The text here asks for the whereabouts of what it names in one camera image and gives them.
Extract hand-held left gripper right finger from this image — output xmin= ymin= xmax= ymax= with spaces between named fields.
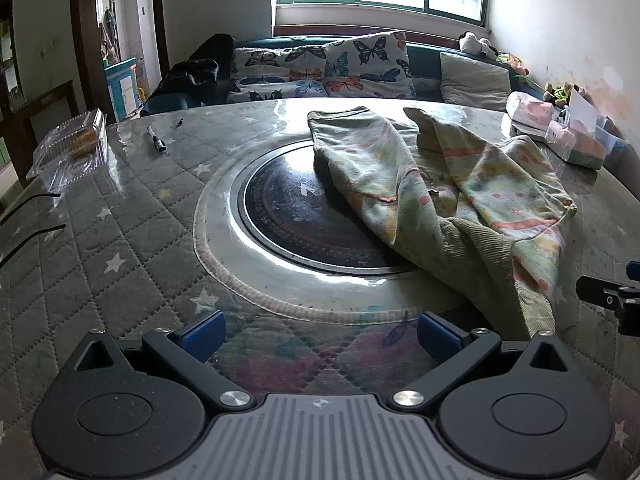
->
xmin=391 ymin=311 xmax=576 ymax=413

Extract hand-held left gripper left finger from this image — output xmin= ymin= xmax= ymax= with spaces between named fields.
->
xmin=75 ymin=310 xmax=254 ymax=412

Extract pastel patterned garment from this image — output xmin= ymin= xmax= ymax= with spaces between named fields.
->
xmin=306 ymin=105 xmax=579 ymax=342

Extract blue plastic box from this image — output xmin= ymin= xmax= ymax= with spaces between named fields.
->
xmin=595 ymin=116 xmax=632 ymax=162

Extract pink and green tissue pack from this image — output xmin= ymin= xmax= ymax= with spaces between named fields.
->
xmin=544 ymin=119 xmax=607 ymax=170

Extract round black glass hotplate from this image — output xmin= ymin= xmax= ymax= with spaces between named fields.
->
xmin=231 ymin=139 xmax=422 ymax=277

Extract white paper card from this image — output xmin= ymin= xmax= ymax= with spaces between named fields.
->
xmin=567 ymin=88 xmax=599 ymax=134

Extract green plush toys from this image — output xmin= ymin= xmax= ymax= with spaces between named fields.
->
xmin=543 ymin=81 xmax=582 ymax=109

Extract black marker pen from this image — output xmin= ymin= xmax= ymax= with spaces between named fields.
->
xmin=146 ymin=126 xmax=169 ymax=154

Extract clear plastic food container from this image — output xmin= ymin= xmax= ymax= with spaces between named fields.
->
xmin=26 ymin=108 xmax=110 ymax=182

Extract grey pillow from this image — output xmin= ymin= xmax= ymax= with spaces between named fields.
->
xmin=439 ymin=52 xmax=512 ymax=113

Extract blue cabinet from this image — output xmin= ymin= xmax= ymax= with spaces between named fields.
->
xmin=103 ymin=57 xmax=141 ymax=119

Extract black clothing pile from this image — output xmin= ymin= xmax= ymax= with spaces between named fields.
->
xmin=140 ymin=33 xmax=237 ymax=116

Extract teal sofa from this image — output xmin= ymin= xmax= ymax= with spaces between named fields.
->
xmin=141 ymin=35 xmax=551 ymax=117

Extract panda plush toy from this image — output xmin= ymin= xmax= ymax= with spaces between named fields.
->
xmin=458 ymin=31 xmax=501 ymax=59

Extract butterfly print cushion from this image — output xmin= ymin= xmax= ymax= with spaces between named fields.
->
xmin=323 ymin=30 xmax=417 ymax=100
xmin=227 ymin=44 xmax=329 ymax=104

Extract brown wooden door frame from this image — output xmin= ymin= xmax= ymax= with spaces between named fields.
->
xmin=69 ymin=0 xmax=172 ymax=122

